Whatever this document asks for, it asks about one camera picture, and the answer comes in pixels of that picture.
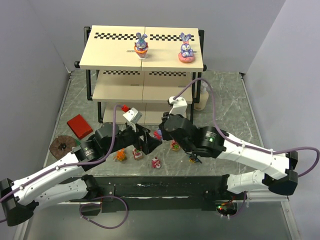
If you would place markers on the red cardboard box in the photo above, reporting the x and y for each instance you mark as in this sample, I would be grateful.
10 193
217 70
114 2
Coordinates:
79 126

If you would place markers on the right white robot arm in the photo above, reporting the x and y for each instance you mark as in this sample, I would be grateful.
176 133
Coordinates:
275 172

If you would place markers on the black dragon toy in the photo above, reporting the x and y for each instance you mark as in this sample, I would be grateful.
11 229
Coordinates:
193 158

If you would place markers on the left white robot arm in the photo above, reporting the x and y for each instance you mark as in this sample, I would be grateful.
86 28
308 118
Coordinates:
20 198

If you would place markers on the cream pump bottle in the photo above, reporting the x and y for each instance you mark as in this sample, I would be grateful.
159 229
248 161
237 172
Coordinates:
203 97

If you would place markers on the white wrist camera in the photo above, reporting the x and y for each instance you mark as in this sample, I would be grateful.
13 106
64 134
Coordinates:
132 116
178 106

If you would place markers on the green and brown plush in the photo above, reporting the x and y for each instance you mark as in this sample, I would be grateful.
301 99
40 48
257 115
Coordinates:
62 145

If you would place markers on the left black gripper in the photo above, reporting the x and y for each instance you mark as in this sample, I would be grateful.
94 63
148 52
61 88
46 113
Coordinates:
144 138

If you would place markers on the pink strawberry tart toy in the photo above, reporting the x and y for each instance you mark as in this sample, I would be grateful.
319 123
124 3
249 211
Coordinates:
174 146

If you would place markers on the beige three-tier shelf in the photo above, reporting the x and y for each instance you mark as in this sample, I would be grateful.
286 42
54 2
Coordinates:
115 74

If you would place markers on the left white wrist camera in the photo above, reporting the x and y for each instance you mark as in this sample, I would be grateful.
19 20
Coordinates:
132 116

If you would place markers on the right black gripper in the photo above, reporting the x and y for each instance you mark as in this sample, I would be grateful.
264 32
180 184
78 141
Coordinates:
189 149

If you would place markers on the purple bunny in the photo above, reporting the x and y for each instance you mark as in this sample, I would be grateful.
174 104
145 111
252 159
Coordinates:
158 134
186 54
141 46

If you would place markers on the orange fox toy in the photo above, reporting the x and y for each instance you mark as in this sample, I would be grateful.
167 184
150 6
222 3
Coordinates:
120 155

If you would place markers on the strawberry cake slice toy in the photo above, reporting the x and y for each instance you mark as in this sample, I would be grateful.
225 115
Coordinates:
137 154

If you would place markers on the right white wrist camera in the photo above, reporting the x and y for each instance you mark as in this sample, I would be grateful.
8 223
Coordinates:
178 106

